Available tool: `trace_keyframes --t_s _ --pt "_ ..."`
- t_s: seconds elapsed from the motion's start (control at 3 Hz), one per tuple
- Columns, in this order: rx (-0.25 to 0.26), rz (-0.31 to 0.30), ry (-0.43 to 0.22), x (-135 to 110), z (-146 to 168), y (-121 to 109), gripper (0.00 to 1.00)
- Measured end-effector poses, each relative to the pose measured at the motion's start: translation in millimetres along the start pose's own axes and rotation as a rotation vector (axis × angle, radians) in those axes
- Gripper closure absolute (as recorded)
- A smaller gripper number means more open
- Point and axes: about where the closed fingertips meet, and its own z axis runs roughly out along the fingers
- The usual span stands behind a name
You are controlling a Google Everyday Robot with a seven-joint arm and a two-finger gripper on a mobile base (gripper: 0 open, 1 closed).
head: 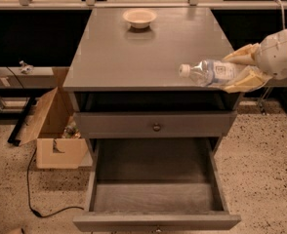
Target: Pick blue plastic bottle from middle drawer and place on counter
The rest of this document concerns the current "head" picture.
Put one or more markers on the closed grey upper drawer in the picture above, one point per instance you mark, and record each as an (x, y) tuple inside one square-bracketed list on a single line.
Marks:
[(154, 124)]

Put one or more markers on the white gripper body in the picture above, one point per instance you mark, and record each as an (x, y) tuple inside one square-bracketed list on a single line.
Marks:
[(275, 58)]

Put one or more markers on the open grey middle drawer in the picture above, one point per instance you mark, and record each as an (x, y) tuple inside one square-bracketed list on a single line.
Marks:
[(155, 184)]

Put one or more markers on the white paper bowl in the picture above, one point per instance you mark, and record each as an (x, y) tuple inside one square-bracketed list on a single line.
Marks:
[(139, 18)]

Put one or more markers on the crumpled clear plastic piece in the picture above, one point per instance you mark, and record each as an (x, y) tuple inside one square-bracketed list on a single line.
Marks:
[(25, 68)]

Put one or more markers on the open cardboard box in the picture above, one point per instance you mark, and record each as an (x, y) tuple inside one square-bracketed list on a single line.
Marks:
[(52, 113)]

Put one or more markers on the clear blue-label plastic bottle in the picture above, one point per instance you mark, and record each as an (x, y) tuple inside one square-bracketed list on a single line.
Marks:
[(210, 73)]

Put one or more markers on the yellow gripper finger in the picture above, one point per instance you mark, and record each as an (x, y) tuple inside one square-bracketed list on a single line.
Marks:
[(249, 79), (245, 55)]

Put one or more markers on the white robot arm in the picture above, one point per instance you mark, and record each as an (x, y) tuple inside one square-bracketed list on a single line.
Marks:
[(261, 63)]

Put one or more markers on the grey drawer cabinet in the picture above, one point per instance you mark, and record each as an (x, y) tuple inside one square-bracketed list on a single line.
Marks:
[(120, 69)]

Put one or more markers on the items inside cardboard box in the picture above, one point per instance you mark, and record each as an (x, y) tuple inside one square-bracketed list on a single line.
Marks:
[(71, 131)]

